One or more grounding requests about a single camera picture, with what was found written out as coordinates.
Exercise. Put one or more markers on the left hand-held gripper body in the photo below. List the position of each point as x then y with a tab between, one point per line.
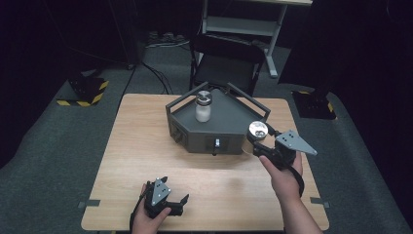
159	195

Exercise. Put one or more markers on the grey metal rack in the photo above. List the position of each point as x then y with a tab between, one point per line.
227	130

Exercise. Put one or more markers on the person's right hand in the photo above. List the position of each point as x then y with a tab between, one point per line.
285	182

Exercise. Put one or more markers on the glass jar of white powder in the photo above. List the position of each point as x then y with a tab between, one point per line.
203	112

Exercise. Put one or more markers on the black yellow striped stand base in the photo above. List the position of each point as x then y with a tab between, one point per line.
86	91
313	105

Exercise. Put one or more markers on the glass jar of brown powder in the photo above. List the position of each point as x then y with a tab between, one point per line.
258	130

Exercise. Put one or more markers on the person's left hand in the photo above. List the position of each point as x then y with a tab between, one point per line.
144	224

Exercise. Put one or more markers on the black chair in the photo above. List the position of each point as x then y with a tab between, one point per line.
227	65

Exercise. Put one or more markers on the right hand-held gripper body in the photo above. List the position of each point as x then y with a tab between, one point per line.
289	143

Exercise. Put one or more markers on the grey tape strip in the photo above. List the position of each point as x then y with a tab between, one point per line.
320	202
88	203

